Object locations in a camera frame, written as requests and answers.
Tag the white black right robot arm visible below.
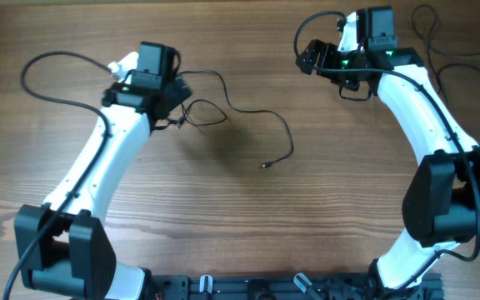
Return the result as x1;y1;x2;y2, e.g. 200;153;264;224
295;7;480;298

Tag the thin black usb cable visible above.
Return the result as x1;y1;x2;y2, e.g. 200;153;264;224
175;68;295;169

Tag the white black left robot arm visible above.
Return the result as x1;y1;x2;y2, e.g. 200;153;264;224
3;42;191;299

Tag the black right camera cable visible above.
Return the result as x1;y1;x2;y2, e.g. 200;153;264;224
292;10;480;293

